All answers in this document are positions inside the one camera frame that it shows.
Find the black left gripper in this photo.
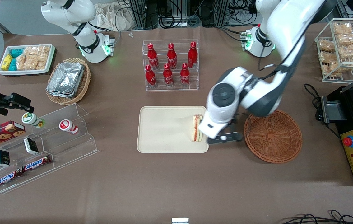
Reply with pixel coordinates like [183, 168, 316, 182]
[226, 118, 239, 134]

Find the red cola bottle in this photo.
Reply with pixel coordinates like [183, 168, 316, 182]
[145, 64, 157, 88]
[147, 43, 160, 70]
[180, 63, 190, 87]
[167, 43, 178, 70]
[188, 41, 198, 69]
[163, 63, 174, 87]

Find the red lid yogurt bottle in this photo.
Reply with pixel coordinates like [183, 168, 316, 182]
[59, 119, 79, 135]

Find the black base cable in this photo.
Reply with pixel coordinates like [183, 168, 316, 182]
[216, 26, 248, 43]

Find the triangular sandwich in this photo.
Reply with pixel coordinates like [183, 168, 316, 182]
[191, 114, 204, 142]

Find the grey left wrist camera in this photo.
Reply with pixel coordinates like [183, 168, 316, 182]
[207, 132, 243, 146]

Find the yellow snack box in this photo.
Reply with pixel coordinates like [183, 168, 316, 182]
[1, 54, 13, 71]

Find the clear acrylic stepped stand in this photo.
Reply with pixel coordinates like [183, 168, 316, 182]
[0, 103, 100, 195]

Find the clear acrylic bottle rack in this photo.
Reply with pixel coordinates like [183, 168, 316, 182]
[142, 39, 199, 92]

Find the beige cloth bag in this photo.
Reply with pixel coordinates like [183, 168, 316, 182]
[95, 2, 133, 32]

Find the Snickers chocolate bar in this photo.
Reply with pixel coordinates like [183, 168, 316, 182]
[22, 155, 53, 173]
[0, 170, 23, 189]

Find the green lid yogurt bottle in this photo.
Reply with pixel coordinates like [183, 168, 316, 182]
[21, 112, 45, 129]

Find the white rectangular snack tray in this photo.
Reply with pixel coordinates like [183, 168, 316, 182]
[0, 44, 56, 76]

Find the red cookie box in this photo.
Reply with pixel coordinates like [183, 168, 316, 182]
[0, 121, 26, 153]

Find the white wire basket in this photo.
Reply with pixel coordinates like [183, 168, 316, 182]
[315, 18, 353, 84]

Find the aluminium frame rack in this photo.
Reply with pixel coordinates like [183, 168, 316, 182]
[127, 0, 258, 30]

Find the black table cable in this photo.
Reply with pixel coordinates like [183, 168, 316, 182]
[304, 83, 340, 138]

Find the round brown wicker basket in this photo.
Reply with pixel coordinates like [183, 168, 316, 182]
[244, 109, 303, 164]

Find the oval light wicker basket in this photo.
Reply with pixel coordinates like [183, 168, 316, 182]
[46, 58, 91, 105]

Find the aluminium foil container stack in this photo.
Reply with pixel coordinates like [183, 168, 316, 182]
[46, 62, 85, 99]

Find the bagged cracker pack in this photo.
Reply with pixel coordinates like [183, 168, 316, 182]
[318, 39, 336, 52]
[318, 51, 339, 63]
[333, 22, 353, 35]
[321, 62, 343, 77]
[338, 43, 353, 59]
[336, 33, 353, 46]

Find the rice cracker pack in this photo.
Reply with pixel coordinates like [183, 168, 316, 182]
[24, 46, 51, 59]
[27, 57, 49, 71]
[16, 54, 30, 71]

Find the small black carton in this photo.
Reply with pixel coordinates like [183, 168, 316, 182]
[0, 150, 11, 168]
[23, 138, 39, 155]

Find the beige plastic tray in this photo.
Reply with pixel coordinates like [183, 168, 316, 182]
[137, 106, 209, 153]

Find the black floor cable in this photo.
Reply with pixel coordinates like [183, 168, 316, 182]
[281, 210, 353, 224]

